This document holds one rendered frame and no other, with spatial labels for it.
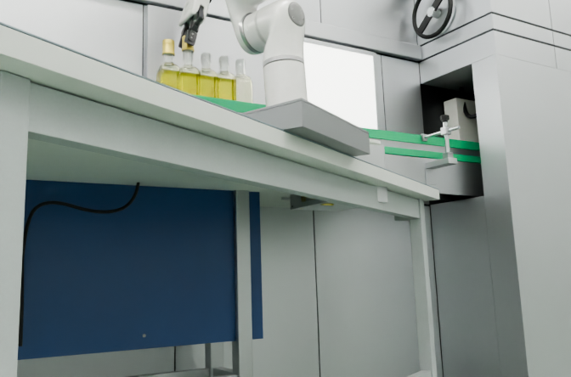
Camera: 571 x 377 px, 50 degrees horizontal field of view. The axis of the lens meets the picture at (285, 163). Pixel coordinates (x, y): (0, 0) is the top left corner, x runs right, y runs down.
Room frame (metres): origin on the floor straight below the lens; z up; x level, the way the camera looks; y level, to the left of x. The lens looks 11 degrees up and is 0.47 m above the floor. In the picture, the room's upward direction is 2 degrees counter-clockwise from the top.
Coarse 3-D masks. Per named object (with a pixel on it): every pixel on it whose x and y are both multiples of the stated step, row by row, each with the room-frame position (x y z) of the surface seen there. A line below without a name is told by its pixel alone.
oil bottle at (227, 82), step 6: (222, 72) 1.73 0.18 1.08; (228, 72) 1.74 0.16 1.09; (222, 78) 1.72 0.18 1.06; (228, 78) 1.73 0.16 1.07; (234, 78) 1.74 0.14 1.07; (222, 84) 1.72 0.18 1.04; (228, 84) 1.73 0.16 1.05; (234, 84) 1.74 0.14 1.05; (222, 90) 1.72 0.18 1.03; (228, 90) 1.73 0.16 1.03; (234, 90) 1.74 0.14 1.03; (222, 96) 1.72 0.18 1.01; (228, 96) 1.73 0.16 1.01; (234, 96) 1.74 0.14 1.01
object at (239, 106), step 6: (198, 96) 1.57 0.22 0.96; (204, 96) 1.58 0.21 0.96; (216, 102) 1.60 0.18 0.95; (222, 102) 1.61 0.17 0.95; (228, 102) 1.61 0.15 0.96; (234, 102) 1.62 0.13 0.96; (240, 102) 1.64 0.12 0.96; (246, 102) 1.65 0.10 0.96; (228, 108) 1.61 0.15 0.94; (234, 108) 1.62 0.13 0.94; (240, 108) 1.64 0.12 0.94; (246, 108) 1.64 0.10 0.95; (252, 108) 1.65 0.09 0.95; (258, 108) 1.66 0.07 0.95
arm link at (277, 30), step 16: (288, 0) 1.30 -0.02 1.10; (256, 16) 1.33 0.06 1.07; (272, 16) 1.29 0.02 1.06; (288, 16) 1.29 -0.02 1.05; (304, 16) 1.33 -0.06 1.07; (256, 32) 1.34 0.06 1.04; (272, 32) 1.30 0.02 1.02; (288, 32) 1.29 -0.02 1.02; (304, 32) 1.34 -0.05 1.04; (256, 48) 1.38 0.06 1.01; (272, 48) 1.30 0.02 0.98; (288, 48) 1.29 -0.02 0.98
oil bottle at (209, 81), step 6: (204, 72) 1.70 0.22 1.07; (210, 72) 1.71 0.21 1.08; (204, 78) 1.70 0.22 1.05; (210, 78) 1.71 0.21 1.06; (216, 78) 1.72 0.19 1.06; (204, 84) 1.70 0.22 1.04; (210, 84) 1.71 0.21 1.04; (216, 84) 1.72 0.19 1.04; (204, 90) 1.70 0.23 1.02; (210, 90) 1.71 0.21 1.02; (216, 90) 1.72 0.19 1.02; (210, 96) 1.71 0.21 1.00; (216, 96) 1.72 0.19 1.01
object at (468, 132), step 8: (448, 104) 2.44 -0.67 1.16; (456, 104) 2.40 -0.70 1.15; (472, 104) 2.45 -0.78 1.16; (448, 112) 2.44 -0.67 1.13; (456, 112) 2.40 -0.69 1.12; (472, 112) 2.45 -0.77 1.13; (456, 120) 2.40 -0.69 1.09; (464, 120) 2.42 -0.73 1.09; (472, 120) 2.44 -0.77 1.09; (464, 128) 2.42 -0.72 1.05; (472, 128) 2.44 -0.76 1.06; (456, 136) 2.41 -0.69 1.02; (464, 136) 2.41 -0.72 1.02; (472, 136) 2.44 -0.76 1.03
